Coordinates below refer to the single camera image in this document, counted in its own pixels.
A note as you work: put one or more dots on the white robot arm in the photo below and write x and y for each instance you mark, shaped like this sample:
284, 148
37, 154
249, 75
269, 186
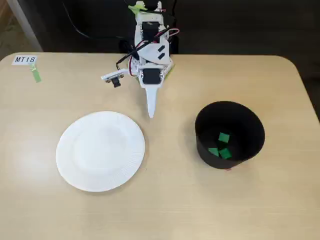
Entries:
150, 16

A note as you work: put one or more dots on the white paper dish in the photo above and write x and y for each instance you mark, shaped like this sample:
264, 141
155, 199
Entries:
100, 150

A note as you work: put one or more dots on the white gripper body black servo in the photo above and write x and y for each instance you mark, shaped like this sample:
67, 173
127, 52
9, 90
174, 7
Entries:
150, 76

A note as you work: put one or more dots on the black round pot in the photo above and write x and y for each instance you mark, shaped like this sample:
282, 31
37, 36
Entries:
212, 120

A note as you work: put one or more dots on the white slanted bar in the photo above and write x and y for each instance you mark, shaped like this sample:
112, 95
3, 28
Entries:
25, 25

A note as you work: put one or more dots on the white MT18 label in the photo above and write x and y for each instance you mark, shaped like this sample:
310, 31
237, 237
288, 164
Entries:
24, 60

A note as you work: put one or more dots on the green cube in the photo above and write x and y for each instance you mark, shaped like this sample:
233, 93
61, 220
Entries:
213, 151
225, 153
223, 138

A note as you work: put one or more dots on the white perforated block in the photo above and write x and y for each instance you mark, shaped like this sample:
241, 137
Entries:
133, 66

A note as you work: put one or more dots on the white camera mount with camera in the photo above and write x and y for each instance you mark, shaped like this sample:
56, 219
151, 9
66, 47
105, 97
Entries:
112, 76

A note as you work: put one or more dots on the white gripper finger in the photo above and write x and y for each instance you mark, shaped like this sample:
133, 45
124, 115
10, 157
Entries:
152, 100

